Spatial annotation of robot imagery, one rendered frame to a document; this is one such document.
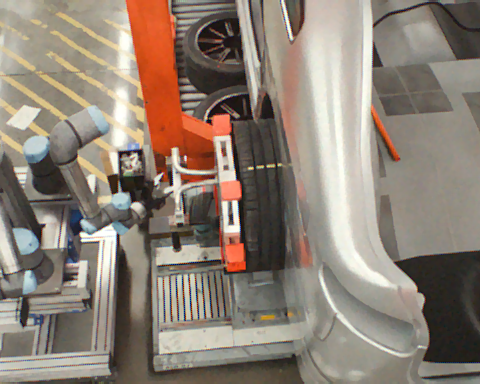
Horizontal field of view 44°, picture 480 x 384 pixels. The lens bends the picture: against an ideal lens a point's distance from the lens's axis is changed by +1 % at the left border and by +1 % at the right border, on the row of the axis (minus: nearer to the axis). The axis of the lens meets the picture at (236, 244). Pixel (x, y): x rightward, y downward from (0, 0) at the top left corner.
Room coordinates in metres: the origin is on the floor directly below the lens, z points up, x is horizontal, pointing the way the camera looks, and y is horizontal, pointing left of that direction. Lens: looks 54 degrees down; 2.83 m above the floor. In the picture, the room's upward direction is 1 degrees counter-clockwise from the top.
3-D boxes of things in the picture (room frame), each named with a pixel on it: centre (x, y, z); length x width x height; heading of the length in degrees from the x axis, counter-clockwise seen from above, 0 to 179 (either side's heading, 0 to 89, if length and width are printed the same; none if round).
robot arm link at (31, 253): (1.34, 0.83, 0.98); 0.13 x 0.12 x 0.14; 107
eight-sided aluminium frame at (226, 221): (1.68, 0.04, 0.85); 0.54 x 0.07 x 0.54; 5
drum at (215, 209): (1.67, 0.11, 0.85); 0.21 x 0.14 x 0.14; 95
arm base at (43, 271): (1.34, 0.82, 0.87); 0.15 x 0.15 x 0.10
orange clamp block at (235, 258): (1.37, 0.01, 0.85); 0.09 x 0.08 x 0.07; 5
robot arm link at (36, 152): (1.84, 0.84, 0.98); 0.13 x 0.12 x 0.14; 129
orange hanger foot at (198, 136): (2.20, -0.01, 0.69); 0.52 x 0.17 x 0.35; 95
